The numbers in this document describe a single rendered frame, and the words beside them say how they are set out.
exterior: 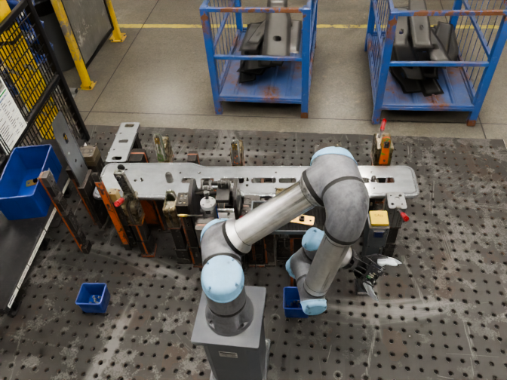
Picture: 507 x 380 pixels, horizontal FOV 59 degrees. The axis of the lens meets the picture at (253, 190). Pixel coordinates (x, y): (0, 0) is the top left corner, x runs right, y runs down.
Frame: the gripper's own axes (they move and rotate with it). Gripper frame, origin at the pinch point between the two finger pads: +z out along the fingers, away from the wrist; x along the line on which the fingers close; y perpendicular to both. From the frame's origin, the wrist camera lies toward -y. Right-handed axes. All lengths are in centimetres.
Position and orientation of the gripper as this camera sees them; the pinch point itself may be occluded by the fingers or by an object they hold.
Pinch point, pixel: (388, 281)
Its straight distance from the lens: 162.7
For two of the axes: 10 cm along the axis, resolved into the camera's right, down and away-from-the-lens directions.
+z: 8.3, 4.8, 2.7
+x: 5.1, -8.6, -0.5
